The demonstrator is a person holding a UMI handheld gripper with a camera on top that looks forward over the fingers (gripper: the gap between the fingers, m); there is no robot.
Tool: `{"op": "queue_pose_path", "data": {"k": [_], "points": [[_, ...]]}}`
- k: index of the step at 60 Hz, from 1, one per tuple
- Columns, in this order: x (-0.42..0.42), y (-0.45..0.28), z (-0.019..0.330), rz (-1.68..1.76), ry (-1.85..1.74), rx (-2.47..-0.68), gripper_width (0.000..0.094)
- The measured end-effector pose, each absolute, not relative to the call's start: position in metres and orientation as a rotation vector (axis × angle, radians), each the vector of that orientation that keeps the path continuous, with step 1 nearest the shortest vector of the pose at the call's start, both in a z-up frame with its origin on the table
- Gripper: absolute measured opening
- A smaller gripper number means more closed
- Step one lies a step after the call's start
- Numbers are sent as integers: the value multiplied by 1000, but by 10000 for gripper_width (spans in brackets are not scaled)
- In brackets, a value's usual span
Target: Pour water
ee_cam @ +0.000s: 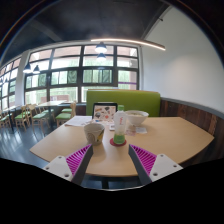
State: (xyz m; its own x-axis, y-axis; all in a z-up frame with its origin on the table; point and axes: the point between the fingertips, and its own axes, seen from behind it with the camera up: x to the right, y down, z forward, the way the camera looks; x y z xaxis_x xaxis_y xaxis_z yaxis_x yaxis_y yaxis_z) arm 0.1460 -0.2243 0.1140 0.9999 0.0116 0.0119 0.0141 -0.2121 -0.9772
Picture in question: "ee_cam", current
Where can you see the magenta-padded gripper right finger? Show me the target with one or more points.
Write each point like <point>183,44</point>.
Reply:
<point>164,166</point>

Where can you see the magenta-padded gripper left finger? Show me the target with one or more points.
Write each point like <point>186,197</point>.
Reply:
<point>58,166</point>

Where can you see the clear green-capped drink bottle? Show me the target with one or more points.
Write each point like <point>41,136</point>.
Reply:
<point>120,125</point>

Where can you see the printed paper cup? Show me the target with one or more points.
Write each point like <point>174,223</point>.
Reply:
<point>94,134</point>

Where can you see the white paper sheets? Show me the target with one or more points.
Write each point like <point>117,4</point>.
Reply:
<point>78,120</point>

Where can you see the wooden chairs with green seats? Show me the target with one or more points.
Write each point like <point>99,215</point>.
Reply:
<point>40,116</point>

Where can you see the white ceramic bowl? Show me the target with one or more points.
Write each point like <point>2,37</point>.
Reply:
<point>138,118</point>

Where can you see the flat round red coaster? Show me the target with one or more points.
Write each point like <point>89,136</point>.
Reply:
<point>112,143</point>

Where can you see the wooden dining table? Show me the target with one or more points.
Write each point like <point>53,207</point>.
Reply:
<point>51,103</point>

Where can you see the sticker-covered black laptop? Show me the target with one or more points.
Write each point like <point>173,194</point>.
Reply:
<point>104,113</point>

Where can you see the green upholstered bench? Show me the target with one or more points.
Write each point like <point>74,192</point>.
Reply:
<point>133,101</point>

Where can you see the black pendant ceiling lights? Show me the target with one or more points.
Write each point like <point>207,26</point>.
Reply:
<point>101,48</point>

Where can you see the curved linear ceiling light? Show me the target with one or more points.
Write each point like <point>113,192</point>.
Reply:
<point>130,41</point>

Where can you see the black-framed window wall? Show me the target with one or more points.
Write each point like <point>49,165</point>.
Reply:
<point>65,63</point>

